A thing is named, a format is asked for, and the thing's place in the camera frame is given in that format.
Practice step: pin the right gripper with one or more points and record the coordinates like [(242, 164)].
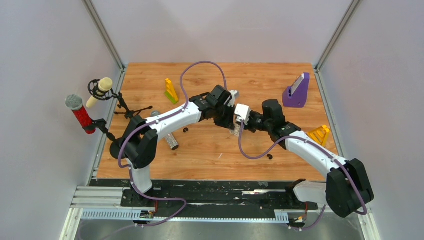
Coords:
[(248, 127)]

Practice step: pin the black round stand base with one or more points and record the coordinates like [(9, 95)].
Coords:
[(115, 148)]

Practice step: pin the beige microphone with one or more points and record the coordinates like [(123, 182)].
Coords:
[(99, 89)]

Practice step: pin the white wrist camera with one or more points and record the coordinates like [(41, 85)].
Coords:
[(242, 113), (234, 95)]

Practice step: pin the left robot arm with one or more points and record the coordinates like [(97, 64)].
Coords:
[(139, 143)]

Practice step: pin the colourful toy car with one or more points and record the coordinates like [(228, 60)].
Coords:
[(320, 135)]

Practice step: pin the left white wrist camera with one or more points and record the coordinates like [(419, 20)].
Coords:
[(234, 95)]

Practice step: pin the yellow green toy block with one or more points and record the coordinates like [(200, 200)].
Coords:
[(170, 91)]

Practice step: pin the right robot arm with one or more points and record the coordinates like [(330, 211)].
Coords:
[(347, 188)]

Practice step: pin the red microphone grey head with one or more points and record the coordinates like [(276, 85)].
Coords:
[(75, 103)]

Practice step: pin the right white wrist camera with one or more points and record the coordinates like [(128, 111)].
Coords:
[(242, 113)]

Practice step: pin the silver glitter microphone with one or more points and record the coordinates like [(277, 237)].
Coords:
[(169, 138)]

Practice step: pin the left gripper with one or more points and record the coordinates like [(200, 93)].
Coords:
[(228, 123)]

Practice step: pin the white earbud charging case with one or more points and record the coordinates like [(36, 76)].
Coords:
[(236, 129)]

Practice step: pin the black mounting rail base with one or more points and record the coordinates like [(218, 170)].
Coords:
[(209, 199)]

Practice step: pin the purple stand with phone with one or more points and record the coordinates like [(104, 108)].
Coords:
[(296, 95)]

